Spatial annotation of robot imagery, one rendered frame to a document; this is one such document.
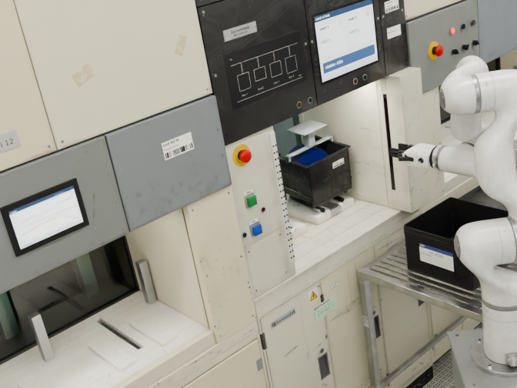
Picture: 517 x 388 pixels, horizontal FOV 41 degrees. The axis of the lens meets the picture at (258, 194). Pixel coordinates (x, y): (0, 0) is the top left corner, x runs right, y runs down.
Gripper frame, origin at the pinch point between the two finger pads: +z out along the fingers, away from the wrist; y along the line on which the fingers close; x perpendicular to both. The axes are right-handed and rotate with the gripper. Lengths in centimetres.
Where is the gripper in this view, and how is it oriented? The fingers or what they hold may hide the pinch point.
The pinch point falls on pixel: (398, 150)
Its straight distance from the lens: 241.0
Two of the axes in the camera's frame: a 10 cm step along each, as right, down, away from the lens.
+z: -6.6, -1.9, 7.3
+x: -1.6, -9.1, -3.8
